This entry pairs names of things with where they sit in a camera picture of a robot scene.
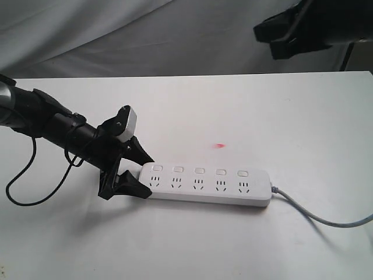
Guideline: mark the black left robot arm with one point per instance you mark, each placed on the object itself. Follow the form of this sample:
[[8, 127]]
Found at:
[[38, 115]]

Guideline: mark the grey backdrop cloth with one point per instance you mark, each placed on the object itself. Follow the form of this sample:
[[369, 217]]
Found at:
[[84, 39]]

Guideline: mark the black tripod stand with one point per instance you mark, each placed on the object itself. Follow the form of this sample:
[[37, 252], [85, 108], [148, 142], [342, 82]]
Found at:
[[347, 57]]

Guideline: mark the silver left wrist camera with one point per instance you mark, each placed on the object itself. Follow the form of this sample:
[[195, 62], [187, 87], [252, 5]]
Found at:
[[125, 123]]

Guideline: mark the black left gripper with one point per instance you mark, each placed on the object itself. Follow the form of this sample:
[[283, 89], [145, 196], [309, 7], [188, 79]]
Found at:
[[110, 151]]

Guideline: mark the white five-outlet power strip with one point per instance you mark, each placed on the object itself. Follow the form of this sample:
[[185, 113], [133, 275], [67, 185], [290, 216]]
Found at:
[[229, 184]]

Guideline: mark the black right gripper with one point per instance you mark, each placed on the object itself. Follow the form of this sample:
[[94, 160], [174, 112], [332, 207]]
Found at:
[[316, 23]]

